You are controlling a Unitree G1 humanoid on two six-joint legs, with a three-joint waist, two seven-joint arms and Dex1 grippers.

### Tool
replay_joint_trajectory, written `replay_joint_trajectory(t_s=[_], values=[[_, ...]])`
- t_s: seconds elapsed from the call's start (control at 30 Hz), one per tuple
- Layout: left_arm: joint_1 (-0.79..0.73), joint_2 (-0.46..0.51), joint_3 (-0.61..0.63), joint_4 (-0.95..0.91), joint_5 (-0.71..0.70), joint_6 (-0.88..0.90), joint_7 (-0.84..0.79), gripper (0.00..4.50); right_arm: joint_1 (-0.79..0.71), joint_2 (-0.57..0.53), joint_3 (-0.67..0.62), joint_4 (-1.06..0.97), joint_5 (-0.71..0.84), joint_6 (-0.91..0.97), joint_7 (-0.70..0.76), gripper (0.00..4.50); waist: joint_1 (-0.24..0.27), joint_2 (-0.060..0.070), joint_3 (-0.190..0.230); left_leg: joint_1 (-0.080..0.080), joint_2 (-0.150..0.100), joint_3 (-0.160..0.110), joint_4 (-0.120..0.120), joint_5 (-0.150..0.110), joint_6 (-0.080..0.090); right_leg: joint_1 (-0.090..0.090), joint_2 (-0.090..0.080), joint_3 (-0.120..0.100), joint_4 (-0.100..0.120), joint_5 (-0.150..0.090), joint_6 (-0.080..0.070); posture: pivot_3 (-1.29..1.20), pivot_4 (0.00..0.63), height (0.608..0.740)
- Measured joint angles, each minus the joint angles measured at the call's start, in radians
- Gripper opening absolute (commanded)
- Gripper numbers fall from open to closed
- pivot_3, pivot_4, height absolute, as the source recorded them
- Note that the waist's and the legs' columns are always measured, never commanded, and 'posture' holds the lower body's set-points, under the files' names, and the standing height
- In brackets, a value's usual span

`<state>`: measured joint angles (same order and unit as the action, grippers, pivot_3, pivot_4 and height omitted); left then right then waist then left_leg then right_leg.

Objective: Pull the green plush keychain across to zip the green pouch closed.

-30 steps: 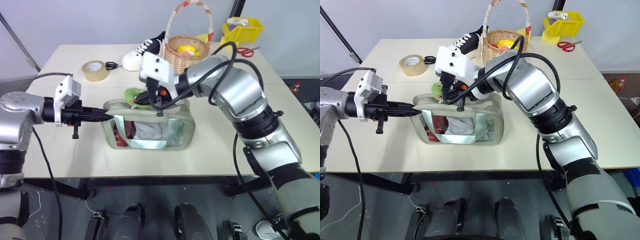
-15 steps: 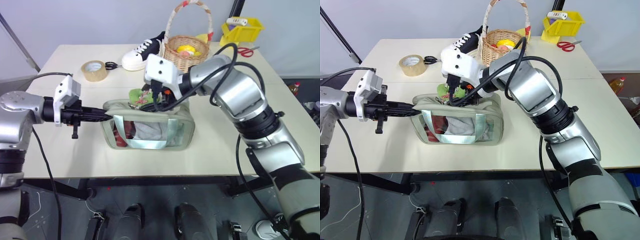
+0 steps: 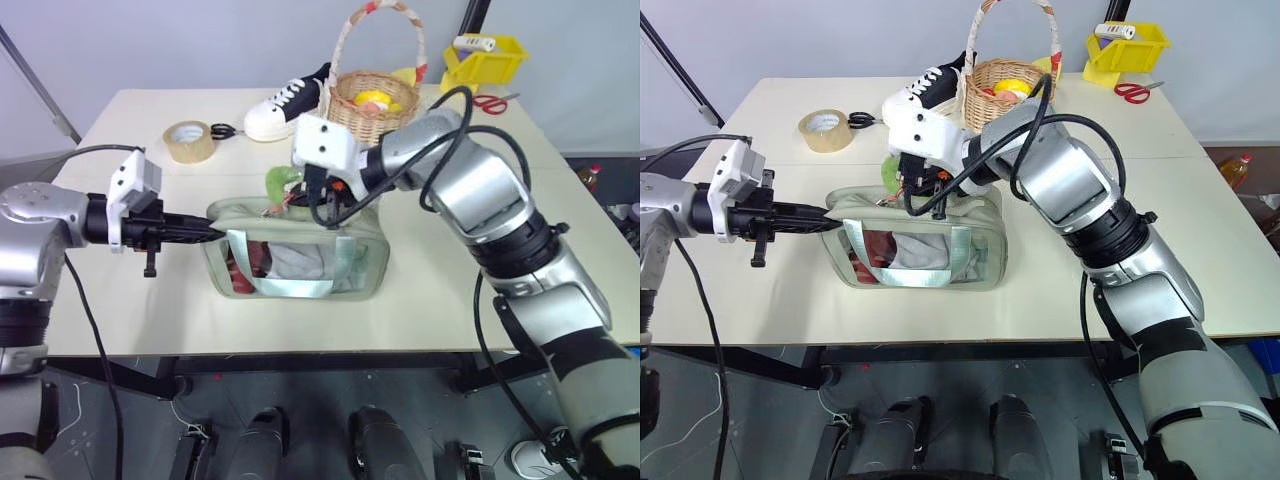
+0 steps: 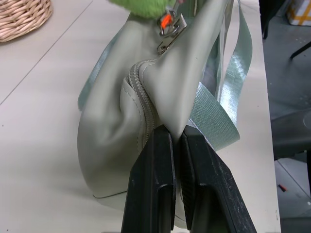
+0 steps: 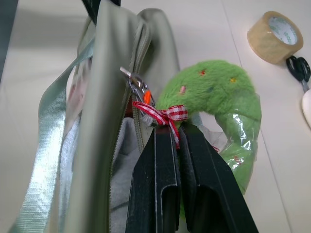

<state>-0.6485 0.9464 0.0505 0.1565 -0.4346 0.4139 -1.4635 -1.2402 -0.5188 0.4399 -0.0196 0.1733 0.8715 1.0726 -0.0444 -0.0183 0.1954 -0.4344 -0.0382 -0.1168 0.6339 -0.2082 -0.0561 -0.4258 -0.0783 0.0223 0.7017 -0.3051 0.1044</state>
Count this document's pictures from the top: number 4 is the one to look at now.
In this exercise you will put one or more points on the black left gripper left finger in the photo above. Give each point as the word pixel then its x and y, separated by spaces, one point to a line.
pixel 150 184

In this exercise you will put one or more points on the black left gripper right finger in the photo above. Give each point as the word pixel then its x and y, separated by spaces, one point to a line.
pixel 216 184

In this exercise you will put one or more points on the black chair leg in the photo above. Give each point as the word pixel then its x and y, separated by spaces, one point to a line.
pixel 301 48

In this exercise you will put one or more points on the yellow white checkered bag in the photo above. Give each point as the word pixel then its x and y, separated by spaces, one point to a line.
pixel 298 12

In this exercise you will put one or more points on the wicker basket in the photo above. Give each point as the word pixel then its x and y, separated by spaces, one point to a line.
pixel 22 18

